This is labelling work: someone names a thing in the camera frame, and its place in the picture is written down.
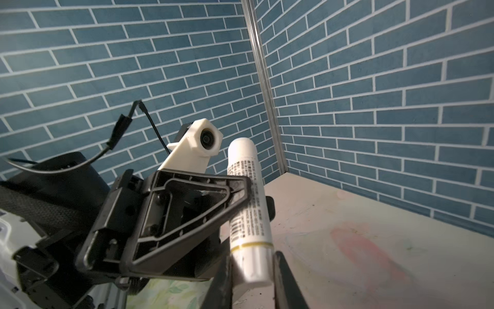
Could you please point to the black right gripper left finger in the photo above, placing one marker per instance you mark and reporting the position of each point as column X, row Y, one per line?
column 219, row 294

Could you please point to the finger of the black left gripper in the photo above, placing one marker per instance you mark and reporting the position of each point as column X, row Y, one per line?
column 271, row 208

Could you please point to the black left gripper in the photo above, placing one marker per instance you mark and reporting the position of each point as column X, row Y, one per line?
column 166, row 226

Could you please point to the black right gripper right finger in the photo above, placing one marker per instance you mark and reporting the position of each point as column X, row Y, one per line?
column 287, row 292

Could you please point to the white glue stick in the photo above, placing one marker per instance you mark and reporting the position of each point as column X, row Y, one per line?
column 251, row 242

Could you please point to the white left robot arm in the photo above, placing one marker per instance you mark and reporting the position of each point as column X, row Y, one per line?
column 63, row 293

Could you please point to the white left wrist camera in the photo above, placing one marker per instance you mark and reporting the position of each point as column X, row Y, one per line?
column 193, row 151

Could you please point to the aluminium left corner post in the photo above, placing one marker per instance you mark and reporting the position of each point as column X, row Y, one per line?
column 264, row 81

